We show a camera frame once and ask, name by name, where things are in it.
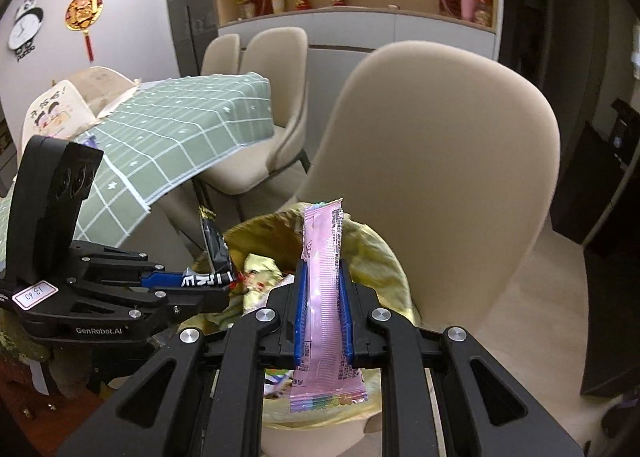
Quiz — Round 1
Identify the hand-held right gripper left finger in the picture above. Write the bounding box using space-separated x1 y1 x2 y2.
57 259 308 457

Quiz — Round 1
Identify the yellow plastic bag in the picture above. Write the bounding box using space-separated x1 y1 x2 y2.
180 210 418 420

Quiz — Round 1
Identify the round gold red wall ornament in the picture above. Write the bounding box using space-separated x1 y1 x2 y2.
64 0 106 63

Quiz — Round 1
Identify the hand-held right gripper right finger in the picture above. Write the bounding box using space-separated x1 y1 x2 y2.
337 257 586 457

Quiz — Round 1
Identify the panda wall clock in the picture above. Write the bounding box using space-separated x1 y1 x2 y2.
7 0 45 63

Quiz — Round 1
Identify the pale gold crumpled wrapper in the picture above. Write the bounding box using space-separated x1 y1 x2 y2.
242 252 296 308

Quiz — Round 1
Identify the green checked tablecloth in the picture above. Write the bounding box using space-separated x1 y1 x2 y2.
0 72 275 258

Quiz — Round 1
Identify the cream cartoon tote bag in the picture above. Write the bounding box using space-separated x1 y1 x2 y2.
20 67 138 148

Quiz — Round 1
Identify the black wrapper with gold end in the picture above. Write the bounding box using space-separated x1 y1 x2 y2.
180 204 238 289

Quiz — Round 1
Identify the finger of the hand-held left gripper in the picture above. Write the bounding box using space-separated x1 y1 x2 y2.
65 284 232 333
67 242 188 289

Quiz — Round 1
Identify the pink stick sachet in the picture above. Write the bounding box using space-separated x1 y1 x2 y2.
290 197 368 413

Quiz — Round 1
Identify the black appliance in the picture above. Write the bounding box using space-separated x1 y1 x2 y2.
610 98 640 169

